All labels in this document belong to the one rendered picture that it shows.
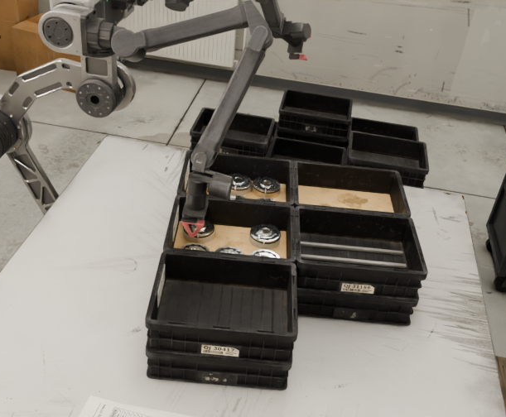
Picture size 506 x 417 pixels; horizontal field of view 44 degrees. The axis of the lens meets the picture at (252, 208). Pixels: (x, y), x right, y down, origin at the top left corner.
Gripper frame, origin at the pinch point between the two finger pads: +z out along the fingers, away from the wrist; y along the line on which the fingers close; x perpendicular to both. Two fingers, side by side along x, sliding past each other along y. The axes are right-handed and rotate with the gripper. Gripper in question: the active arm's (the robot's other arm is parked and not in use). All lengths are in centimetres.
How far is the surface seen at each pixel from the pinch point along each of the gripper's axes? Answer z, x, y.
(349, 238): 11, -52, 19
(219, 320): 9.8, -11.8, -26.9
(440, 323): 21, -83, -5
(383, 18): 42, -99, 312
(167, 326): 0.0, 1.1, -39.7
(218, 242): 12.1, -7.8, 8.3
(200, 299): 10.5, -5.6, -19.3
